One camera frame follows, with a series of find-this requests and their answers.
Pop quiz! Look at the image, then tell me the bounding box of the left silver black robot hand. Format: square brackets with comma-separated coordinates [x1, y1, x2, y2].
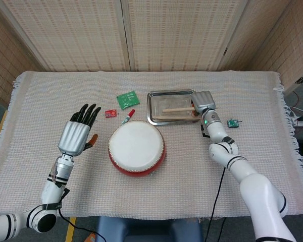
[57, 103, 102, 156]

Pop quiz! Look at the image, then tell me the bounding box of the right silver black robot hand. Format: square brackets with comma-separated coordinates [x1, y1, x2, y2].
[191, 90, 217, 117]

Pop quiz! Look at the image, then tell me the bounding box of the wooden drumstick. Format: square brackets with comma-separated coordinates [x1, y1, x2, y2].
[155, 113, 200, 121]
[163, 106, 195, 113]

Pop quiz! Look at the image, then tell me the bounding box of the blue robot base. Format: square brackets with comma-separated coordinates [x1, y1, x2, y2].
[95, 216, 203, 242]

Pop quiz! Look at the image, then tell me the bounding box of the stainless steel tray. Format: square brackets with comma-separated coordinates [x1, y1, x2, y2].
[146, 89, 201, 126]

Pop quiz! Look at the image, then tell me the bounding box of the red drum with white skin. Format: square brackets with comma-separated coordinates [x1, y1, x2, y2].
[108, 120, 167, 178]

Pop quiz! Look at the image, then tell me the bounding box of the small green toy tank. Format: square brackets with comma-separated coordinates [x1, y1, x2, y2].
[226, 117, 243, 129]

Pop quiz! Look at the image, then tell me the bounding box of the beige woven tablecloth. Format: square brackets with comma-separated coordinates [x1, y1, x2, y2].
[0, 70, 303, 220]

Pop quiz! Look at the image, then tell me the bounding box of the red capped marker pen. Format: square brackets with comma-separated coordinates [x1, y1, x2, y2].
[121, 108, 136, 125]

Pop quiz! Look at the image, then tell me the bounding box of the green circuit board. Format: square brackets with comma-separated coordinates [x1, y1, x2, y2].
[116, 90, 140, 110]

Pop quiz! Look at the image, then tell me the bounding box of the woven bamboo folding screen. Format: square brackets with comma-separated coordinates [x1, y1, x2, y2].
[0, 0, 303, 106]

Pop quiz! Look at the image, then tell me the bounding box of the black cable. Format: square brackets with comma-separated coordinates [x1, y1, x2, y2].
[58, 189, 107, 242]
[206, 166, 227, 242]

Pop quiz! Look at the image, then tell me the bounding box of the thin red cable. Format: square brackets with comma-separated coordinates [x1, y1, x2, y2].
[292, 90, 301, 108]

